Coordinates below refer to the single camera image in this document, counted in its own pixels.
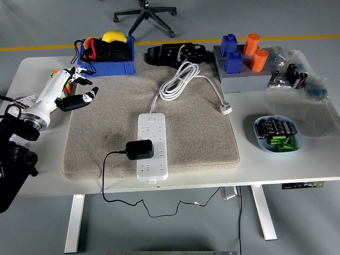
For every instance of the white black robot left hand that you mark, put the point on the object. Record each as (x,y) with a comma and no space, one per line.
(46,94)

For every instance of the white power strip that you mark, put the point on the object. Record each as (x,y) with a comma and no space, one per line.
(152,170)

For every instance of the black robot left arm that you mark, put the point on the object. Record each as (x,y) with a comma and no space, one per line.
(10,170)

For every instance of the colourful puzzle cube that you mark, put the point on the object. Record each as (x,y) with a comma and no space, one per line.
(67,90)

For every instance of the clear bag of screws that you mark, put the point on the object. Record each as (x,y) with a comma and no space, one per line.
(17,143)

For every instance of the blue plastic bin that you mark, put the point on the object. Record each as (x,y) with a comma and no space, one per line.
(106,69)

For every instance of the yellow ball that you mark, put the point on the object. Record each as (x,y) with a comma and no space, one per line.
(114,36)

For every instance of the black electronic device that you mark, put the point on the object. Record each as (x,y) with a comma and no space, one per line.
(164,54)

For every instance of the black office chair base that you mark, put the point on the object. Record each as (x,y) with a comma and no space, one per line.
(147,13)

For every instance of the white table leg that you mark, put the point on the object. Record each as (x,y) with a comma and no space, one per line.
(75,223)
(264,212)

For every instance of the grey-brown mat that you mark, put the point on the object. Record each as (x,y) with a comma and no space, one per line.
(199,138)

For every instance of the blue block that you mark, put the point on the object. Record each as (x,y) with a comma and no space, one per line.
(228,45)
(233,63)

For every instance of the grey block base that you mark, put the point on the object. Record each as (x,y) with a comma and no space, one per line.
(244,82)

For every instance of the orange cylinder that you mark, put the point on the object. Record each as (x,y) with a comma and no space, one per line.
(259,61)
(251,45)

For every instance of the black capacitor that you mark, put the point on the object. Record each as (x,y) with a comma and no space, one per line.
(262,130)
(279,127)
(289,128)
(271,127)

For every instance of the clear bag of dark parts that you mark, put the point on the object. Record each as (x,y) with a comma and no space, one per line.
(277,81)

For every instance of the clear bag of mixed parts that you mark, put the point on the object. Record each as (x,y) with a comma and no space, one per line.
(277,57)

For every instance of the green cylinder cell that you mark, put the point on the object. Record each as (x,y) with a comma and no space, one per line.
(277,139)
(282,148)
(287,140)

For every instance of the clear bag of black capacitors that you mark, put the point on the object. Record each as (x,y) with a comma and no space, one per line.
(297,75)

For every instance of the light blue dish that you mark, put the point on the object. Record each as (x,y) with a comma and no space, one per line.
(299,138)

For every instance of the large empty clear bag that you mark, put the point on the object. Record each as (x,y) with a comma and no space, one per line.
(305,117)

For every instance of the clear bag of blue parts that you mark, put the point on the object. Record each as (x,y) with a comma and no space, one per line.
(316,90)

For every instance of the black table control box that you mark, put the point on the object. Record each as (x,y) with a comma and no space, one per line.
(302,185)

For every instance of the silver bracket under table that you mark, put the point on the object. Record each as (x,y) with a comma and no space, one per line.
(229,193)

